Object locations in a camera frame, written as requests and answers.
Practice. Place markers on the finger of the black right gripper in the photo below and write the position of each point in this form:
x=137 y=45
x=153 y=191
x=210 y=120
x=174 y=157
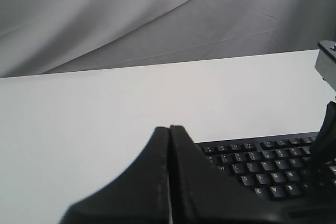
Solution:
x=200 y=193

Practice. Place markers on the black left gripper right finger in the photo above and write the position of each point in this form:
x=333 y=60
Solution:
x=323 y=148

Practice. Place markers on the black acer keyboard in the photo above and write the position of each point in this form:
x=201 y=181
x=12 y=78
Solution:
x=276 y=168

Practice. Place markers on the grey backdrop cloth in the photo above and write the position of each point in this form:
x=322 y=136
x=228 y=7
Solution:
x=54 y=36

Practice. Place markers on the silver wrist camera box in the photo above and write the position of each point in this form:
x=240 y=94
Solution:
x=325 y=63

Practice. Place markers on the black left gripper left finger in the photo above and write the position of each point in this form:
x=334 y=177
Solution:
x=139 y=195

